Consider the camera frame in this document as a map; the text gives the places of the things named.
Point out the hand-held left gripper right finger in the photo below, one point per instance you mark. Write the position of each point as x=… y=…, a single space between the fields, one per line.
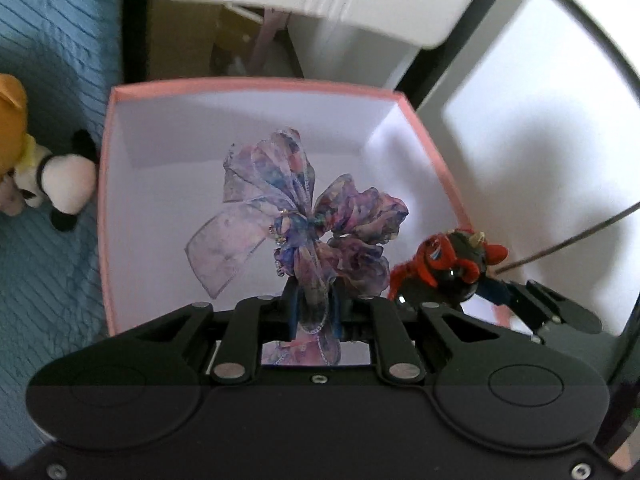
x=338 y=316

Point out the black white plush toy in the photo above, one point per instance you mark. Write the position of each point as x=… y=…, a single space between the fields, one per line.
x=65 y=180

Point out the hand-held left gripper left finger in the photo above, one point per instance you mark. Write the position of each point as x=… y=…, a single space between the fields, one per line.
x=292 y=312

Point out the red black devil toy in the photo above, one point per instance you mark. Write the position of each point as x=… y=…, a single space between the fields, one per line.
x=435 y=260

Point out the blue quilted bedspread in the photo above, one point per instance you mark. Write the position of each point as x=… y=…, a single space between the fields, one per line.
x=50 y=35

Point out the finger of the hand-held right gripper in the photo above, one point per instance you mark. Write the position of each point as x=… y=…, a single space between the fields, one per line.
x=545 y=305

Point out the white cabinet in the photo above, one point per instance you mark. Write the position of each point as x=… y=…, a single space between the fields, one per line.
x=350 y=55

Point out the purple floral bow scrunchie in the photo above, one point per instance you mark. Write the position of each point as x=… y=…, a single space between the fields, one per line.
x=300 y=195

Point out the pink box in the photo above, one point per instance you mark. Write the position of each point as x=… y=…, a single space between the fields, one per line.
x=165 y=130

